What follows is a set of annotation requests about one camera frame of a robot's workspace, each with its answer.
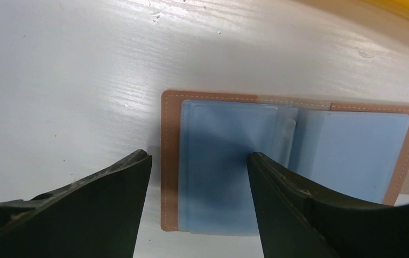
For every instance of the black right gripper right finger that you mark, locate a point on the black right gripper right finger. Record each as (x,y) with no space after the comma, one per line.
(298,217)

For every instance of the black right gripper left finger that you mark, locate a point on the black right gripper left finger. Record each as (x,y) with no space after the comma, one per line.
(96,216)

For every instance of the tan leather card holder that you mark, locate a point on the tan leather card holder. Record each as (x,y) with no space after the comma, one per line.
(358,149)

